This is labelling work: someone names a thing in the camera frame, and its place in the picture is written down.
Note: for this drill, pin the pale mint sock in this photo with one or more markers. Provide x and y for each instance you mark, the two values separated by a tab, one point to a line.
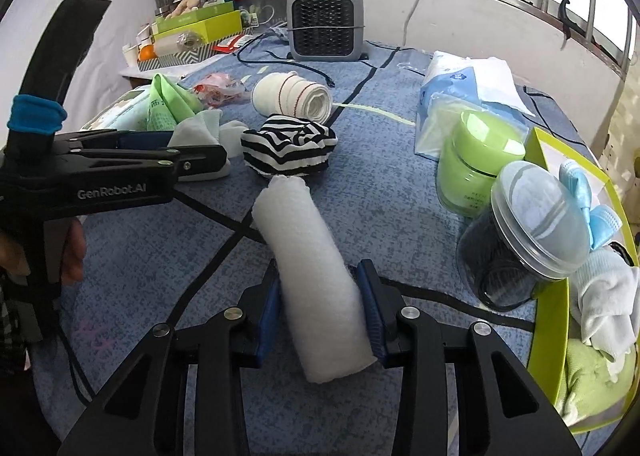
205	128

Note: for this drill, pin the white blue tissue pack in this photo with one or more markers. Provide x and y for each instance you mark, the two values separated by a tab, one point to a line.
470	76

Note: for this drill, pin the blue face mask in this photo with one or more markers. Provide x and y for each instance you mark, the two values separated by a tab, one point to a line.
595	206

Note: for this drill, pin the green printed fabric bag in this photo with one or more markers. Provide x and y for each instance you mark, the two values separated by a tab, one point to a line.
170	103

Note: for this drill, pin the small white bottle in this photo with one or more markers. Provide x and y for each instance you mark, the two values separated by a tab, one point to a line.
131	56

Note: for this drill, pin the pink item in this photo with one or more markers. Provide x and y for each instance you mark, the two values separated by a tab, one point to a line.
220	88

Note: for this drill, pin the lime green plastic jar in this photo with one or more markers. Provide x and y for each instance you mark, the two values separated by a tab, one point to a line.
475	161

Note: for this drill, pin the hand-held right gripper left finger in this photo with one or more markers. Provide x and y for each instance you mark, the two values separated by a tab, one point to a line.
270	321

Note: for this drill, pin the clear plastic lidded jar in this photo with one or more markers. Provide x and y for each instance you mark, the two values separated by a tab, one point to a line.
525	236

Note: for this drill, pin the orange fruit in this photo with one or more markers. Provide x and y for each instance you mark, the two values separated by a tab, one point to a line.
147	52

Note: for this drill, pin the lime green flat box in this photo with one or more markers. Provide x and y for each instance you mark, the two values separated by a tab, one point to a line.
210	28

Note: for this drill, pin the heart print curtain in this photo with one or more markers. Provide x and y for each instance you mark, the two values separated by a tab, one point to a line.
625	146

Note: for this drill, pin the black white striped sock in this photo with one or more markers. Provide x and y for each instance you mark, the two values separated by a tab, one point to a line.
290	146

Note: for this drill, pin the green towel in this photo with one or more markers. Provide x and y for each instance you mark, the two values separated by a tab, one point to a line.
595	381

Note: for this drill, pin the black hook on sill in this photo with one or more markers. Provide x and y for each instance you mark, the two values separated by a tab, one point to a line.
566	23

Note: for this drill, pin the grey zigzag patterned box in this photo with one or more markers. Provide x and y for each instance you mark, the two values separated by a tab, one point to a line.
175	58

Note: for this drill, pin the lime green cardboard box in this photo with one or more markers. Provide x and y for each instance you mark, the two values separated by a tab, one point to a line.
550	336

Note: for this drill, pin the grey fan heater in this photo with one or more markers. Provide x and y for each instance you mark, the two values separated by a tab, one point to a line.
325	23

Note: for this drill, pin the white bandage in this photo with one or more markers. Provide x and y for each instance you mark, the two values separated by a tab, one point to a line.
295	96

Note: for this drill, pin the wet wipes pack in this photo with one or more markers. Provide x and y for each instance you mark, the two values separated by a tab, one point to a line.
120	113

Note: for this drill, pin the person's left hand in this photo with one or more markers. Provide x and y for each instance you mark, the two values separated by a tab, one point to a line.
72	251

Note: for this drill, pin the white fluffy cotton roll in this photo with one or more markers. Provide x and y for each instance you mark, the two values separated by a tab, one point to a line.
315	276

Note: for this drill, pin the red white paper booklet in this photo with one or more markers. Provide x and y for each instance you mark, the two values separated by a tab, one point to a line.
232	43

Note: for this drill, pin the beige plush toy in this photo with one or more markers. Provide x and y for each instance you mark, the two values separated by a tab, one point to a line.
184	6

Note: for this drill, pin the clear plastic bag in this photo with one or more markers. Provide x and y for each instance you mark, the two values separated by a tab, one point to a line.
430	126

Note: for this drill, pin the grey knit sock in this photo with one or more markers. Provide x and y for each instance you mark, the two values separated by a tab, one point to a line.
605	306

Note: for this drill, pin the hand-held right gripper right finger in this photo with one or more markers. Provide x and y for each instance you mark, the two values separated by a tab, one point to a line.
372	321

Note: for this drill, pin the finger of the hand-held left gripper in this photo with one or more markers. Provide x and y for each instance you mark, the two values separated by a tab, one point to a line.
150	139
200	163

